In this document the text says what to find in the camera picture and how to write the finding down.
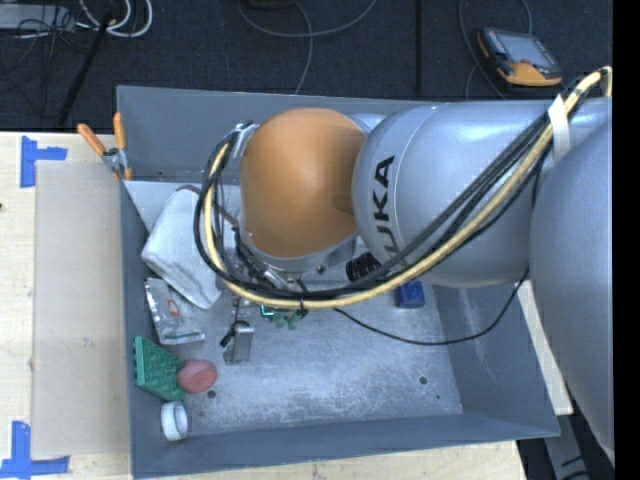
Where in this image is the black cylinder on white bracket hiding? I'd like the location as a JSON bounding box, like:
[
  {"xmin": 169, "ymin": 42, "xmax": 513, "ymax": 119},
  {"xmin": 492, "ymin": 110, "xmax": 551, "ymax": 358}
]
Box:
[{"xmin": 344, "ymin": 250, "xmax": 385, "ymax": 284}]

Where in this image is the clear plastic packet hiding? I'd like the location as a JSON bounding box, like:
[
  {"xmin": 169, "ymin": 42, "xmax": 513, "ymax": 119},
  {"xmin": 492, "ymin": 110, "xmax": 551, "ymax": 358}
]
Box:
[{"xmin": 143, "ymin": 277, "xmax": 207, "ymax": 346}]

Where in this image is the pale flat board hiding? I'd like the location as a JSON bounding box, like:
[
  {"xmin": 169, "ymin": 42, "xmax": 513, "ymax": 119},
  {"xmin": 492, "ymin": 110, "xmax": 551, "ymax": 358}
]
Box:
[{"xmin": 30, "ymin": 161, "xmax": 133, "ymax": 462}]

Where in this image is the white folded cloth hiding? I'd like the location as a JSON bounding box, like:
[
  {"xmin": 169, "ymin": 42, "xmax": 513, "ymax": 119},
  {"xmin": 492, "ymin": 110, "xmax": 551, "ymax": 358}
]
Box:
[{"xmin": 140, "ymin": 186, "xmax": 224, "ymax": 311}]

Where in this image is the blue cylinder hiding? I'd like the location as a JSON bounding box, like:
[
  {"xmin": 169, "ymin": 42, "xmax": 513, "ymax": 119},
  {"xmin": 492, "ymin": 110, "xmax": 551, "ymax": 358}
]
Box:
[{"xmin": 395, "ymin": 279, "xmax": 427, "ymax": 310}]

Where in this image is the pink round toy food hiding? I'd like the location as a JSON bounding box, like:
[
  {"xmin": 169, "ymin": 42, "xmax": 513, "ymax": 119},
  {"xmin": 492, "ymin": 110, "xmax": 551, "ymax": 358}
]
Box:
[{"xmin": 176, "ymin": 358, "xmax": 219, "ymax": 395}]

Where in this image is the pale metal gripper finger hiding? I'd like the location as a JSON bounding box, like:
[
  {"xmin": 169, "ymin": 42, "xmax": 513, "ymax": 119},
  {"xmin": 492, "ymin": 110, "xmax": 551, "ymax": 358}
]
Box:
[{"xmin": 222, "ymin": 324, "xmax": 255, "ymax": 366}]

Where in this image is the green flat block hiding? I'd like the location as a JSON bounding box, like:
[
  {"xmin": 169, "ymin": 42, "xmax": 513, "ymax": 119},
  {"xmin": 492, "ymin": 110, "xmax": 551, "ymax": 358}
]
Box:
[{"xmin": 132, "ymin": 335, "xmax": 187, "ymax": 402}]

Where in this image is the grey metal bin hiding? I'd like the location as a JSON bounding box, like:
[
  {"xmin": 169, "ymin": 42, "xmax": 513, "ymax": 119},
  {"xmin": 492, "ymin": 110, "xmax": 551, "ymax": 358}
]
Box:
[{"xmin": 115, "ymin": 85, "xmax": 562, "ymax": 480}]

